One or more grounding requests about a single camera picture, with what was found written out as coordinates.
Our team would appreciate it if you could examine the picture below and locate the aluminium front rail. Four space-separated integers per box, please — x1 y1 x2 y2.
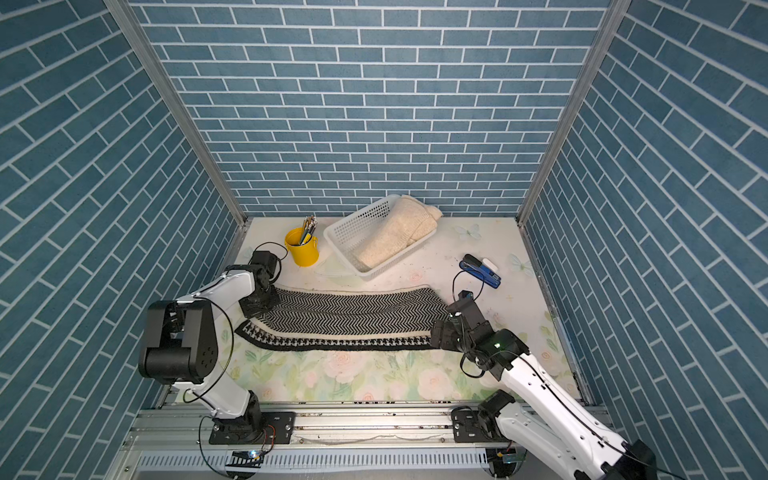
124 402 478 450

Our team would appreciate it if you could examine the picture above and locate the black white patterned cloth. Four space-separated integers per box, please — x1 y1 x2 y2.
235 286 450 352

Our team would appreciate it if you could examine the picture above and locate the beige knitted scarf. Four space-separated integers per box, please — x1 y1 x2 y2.
355 195 443 269

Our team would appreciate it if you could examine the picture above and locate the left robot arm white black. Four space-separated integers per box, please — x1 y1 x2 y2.
138 250 281 443

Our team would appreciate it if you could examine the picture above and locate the floral table mat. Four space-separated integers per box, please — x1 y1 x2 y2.
216 217 581 402

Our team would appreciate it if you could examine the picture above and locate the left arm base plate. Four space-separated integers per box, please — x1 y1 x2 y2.
209 411 296 446

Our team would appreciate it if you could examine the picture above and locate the white plastic mesh basket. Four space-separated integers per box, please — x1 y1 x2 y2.
323 195 437 280

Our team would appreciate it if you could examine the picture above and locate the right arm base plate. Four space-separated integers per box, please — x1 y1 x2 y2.
450 406 509 443

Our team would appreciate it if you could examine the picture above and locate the small white box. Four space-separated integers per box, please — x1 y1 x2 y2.
482 258 499 273

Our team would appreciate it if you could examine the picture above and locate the yellow cup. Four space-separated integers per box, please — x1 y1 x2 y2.
284 228 319 267

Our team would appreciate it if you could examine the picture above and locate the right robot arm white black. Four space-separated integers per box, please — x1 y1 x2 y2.
431 291 658 479

